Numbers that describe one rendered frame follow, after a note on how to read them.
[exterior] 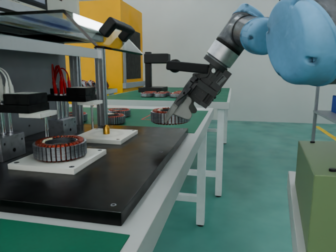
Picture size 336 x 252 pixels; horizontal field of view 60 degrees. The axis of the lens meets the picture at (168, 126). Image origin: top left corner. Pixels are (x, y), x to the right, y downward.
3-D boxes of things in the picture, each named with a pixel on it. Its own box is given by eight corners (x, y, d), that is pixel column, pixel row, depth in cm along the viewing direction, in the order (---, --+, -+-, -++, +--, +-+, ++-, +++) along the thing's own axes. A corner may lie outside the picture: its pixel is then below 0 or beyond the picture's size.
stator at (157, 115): (192, 119, 87) (192, 106, 87) (186, 126, 76) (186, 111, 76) (156, 118, 90) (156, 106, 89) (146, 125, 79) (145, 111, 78)
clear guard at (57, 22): (143, 55, 69) (142, 29, 68) (98, 47, 46) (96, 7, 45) (23, 56, 76) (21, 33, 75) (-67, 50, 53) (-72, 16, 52)
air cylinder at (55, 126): (77, 133, 95) (76, 116, 94) (64, 138, 87) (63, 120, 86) (63, 132, 96) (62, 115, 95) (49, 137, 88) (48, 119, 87)
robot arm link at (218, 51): (214, 38, 73) (216, 41, 80) (203, 53, 74) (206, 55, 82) (239, 55, 72) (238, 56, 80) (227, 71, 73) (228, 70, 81)
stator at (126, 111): (110, 114, 148) (110, 107, 147) (132, 114, 147) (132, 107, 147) (104, 118, 137) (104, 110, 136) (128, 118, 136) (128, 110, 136)
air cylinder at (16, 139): (26, 153, 71) (24, 131, 70) (3, 162, 64) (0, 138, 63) (8, 152, 72) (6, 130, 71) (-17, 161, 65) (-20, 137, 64)
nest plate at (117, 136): (138, 133, 94) (137, 129, 94) (120, 144, 80) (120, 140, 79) (95, 131, 97) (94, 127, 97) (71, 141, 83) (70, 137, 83)
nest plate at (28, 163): (106, 153, 71) (106, 149, 71) (74, 175, 56) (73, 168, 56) (51, 150, 74) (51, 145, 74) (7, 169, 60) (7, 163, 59)
